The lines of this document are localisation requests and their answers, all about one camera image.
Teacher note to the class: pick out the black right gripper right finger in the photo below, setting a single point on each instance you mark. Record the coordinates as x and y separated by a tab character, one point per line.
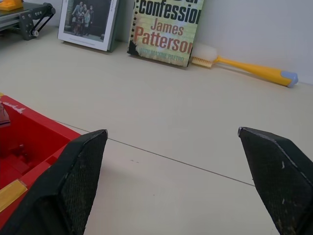
281	176

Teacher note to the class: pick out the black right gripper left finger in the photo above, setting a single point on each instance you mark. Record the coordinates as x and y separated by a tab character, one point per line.
63	186

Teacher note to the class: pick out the grey conveyor belt machine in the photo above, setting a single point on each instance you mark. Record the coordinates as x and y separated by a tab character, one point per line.
24	19

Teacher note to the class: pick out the red plastic bin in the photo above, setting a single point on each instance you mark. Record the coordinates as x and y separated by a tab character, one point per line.
27	142

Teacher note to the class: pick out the framed family photo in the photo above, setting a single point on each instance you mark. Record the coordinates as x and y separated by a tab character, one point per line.
88	23

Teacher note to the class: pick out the James Patterson paperback book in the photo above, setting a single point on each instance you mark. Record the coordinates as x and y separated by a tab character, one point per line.
163	31

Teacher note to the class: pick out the yellow block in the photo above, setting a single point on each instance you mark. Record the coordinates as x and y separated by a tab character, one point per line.
11	4

